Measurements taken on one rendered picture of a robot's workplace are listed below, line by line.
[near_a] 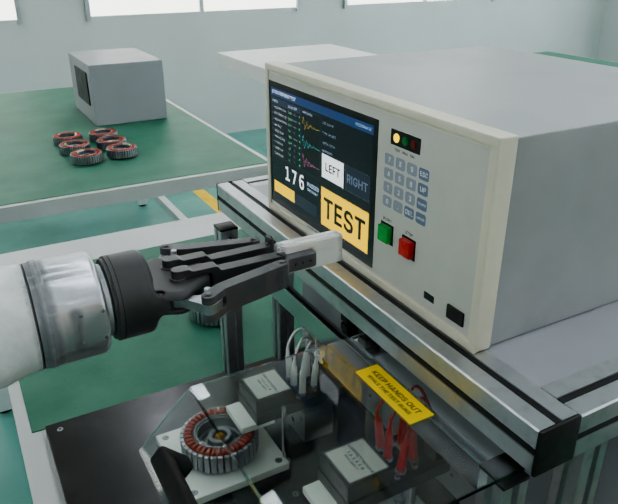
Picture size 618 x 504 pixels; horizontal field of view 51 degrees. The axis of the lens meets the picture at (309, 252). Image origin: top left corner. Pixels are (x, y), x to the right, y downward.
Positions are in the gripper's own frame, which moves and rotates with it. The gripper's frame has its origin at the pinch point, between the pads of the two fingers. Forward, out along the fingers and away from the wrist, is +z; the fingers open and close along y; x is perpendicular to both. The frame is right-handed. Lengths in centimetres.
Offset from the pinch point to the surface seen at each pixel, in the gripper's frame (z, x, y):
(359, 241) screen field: 9.4, -2.8, -5.0
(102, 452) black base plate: -19, -41, -30
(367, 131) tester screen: 9.4, 10.1, -4.2
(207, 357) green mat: 5, -43, -49
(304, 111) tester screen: 9.4, 9.5, -18.0
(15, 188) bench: -14, -43, -170
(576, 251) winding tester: 21.4, 1.1, 14.5
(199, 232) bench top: 25, -43, -107
